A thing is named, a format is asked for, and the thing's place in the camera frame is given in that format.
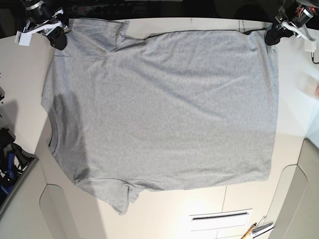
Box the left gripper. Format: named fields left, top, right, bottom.
left=265, top=13, right=314, bottom=46

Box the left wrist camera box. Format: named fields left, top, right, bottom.
left=304, top=40, right=317, bottom=53

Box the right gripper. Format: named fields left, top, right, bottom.
left=23, top=7, right=69, bottom=50

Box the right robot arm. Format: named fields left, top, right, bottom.
left=15, top=0, right=69, bottom=51

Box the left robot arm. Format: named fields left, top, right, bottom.
left=265, top=0, right=319, bottom=46

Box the blue and black equipment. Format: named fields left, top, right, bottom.
left=0, top=127, right=37, bottom=197

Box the grey T-shirt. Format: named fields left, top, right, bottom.
left=41, top=18, right=279, bottom=215

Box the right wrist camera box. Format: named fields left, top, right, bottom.
left=15, top=31, right=32, bottom=46

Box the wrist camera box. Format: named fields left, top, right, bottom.
left=304, top=40, right=317, bottom=53
left=15, top=31, right=32, bottom=46

